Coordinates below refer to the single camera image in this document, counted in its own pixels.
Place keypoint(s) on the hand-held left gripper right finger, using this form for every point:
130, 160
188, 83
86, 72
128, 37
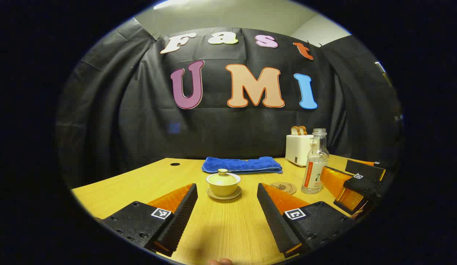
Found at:
274, 217

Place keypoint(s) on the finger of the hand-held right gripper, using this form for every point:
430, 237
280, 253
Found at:
361, 187
366, 169

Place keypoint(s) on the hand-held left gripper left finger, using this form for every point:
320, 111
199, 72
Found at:
180, 215

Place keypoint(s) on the round cork coaster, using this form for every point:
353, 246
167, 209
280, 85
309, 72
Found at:
284, 188

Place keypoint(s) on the clear water bottle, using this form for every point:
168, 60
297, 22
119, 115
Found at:
316, 169

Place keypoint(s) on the cream ceramic teacup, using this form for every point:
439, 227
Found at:
223, 188

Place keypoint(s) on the cream teacup lid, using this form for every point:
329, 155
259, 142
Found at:
223, 178

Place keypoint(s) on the cream ceramic saucer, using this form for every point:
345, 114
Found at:
224, 196

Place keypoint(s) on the blue folded towel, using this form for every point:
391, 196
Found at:
243, 165

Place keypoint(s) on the white toaster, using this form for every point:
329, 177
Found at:
296, 149

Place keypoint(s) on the toast bread slice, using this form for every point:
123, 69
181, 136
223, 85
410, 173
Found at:
295, 130
303, 130

